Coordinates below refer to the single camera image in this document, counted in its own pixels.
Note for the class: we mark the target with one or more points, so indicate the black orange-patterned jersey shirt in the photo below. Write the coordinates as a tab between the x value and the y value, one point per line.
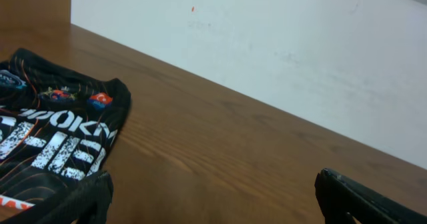
57	127

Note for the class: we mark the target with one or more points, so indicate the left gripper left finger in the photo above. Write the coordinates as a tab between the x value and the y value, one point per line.
86	202

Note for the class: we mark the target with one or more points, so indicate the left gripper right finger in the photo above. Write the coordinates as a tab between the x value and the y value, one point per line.
345	201

